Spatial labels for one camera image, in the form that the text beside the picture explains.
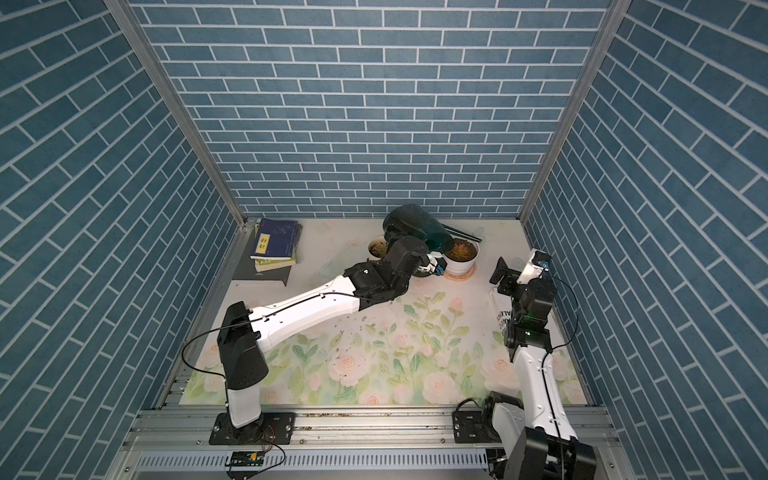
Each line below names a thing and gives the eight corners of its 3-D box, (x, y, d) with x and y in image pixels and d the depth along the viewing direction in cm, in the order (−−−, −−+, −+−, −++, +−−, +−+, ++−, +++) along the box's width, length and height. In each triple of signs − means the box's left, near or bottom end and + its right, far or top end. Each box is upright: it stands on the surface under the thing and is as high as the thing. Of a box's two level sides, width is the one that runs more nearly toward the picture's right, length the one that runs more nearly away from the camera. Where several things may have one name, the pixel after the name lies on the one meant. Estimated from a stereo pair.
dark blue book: (260, 270, 106) (251, 256, 100) (268, 233, 118) (261, 218, 111) (294, 267, 107) (288, 253, 101) (299, 231, 119) (293, 216, 112)
